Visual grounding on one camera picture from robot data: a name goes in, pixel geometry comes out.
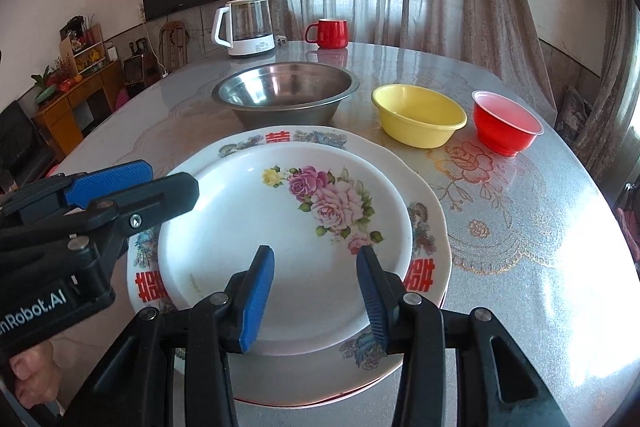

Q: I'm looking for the white electric glass kettle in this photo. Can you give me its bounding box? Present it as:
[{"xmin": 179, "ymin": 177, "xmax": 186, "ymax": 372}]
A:
[{"xmin": 211, "ymin": 0, "xmax": 277, "ymax": 58}]

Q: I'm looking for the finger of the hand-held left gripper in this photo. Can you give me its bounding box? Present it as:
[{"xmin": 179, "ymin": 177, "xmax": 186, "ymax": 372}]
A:
[
  {"xmin": 0, "ymin": 160, "xmax": 153, "ymax": 228},
  {"xmin": 69, "ymin": 173, "xmax": 200, "ymax": 258}
]

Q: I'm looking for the red plastic bowl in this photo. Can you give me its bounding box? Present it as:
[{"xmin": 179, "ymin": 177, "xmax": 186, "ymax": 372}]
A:
[{"xmin": 471, "ymin": 90, "xmax": 544, "ymax": 156}]

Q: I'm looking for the plate with red blue print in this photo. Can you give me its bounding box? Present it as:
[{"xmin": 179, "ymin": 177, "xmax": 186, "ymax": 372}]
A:
[{"xmin": 126, "ymin": 125, "xmax": 451, "ymax": 408}]

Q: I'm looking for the wooden folding chair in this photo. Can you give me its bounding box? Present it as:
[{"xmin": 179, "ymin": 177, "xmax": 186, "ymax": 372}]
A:
[{"xmin": 159, "ymin": 20, "xmax": 190, "ymax": 72}]

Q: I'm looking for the orange wooden cabinet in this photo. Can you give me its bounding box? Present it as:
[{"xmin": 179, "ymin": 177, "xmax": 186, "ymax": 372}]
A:
[{"xmin": 31, "ymin": 59, "xmax": 126, "ymax": 155}]

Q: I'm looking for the red mug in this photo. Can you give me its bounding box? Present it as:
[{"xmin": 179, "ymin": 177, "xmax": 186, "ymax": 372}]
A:
[{"xmin": 304, "ymin": 19, "xmax": 349, "ymax": 50}]

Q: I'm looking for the small rose-print plate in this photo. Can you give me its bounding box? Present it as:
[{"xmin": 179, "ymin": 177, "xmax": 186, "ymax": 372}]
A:
[{"xmin": 157, "ymin": 143, "xmax": 415, "ymax": 342}]

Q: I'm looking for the narrow beige window curtain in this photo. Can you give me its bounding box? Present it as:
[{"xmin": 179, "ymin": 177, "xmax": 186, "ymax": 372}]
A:
[{"xmin": 570, "ymin": 0, "xmax": 640, "ymax": 188}]

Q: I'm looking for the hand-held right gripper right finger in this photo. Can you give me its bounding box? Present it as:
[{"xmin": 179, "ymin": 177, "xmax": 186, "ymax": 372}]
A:
[{"xmin": 356, "ymin": 246, "xmax": 571, "ymax": 427}]

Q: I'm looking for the person's left hand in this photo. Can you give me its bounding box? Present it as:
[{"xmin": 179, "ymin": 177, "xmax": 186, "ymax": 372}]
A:
[{"xmin": 10, "ymin": 341, "xmax": 63, "ymax": 408}]

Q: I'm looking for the large pink-rimmed floral plate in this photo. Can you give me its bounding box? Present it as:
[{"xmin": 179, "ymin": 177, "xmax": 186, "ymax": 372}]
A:
[{"xmin": 230, "ymin": 292, "xmax": 447, "ymax": 410}]

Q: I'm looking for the small black appliance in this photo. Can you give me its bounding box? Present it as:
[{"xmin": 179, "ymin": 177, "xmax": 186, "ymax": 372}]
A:
[{"xmin": 122, "ymin": 52, "xmax": 151, "ymax": 84}]

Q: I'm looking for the yellow plastic bowl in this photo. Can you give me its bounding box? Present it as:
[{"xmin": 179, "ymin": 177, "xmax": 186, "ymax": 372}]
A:
[{"xmin": 371, "ymin": 84, "xmax": 468, "ymax": 149}]

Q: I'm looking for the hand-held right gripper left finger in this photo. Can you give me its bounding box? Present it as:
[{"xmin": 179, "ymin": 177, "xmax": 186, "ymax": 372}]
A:
[{"xmin": 65, "ymin": 245, "xmax": 276, "ymax": 427}]

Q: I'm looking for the wooden shelf with ornaments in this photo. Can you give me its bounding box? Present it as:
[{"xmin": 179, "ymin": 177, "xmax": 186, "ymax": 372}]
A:
[{"xmin": 59, "ymin": 14, "xmax": 108, "ymax": 75}]

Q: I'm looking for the stainless steel bowl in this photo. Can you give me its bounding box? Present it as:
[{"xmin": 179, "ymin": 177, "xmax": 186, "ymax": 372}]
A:
[{"xmin": 211, "ymin": 62, "xmax": 360, "ymax": 130}]

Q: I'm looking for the grey patterned cushion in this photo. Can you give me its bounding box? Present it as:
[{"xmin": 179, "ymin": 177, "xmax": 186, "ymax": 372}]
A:
[{"xmin": 556, "ymin": 86, "xmax": 595, "ymax": 142}]

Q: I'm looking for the dark wooden chair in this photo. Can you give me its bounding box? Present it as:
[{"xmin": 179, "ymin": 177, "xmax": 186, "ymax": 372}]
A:
[{"xmin": 614, "ymin": 182, "xmax": 640, "ymax": 263}]

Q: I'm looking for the black leather armchair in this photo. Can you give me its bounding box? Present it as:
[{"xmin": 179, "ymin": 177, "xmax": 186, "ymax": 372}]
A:
[{"xmin": 0, "ymin": 99, "xmax": 56, "ymax": 188}]

